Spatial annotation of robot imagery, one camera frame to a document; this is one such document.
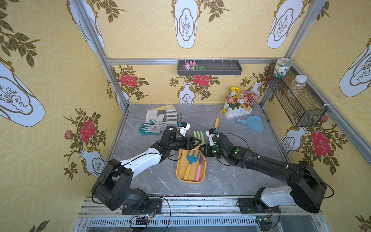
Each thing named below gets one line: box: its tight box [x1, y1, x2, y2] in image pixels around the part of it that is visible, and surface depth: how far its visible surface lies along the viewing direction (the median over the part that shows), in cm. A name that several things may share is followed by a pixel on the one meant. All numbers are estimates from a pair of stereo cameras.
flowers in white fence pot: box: [220, 86, 259, 119], surface depth 106 cm
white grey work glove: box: [144, 108, 179, 125], surface depth 116 cm
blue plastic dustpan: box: [236, 115, 265, 131], surface depth 112 cm
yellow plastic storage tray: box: [175, 146, 207, 184], surface depth 87 cm
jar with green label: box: [272, 58, 294, 79], surface depth 87 cm
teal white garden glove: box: [139, 119, 168, 135], surface depth 108 cm
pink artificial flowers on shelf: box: [183, 60, 206, 71], surface depth 89 cm
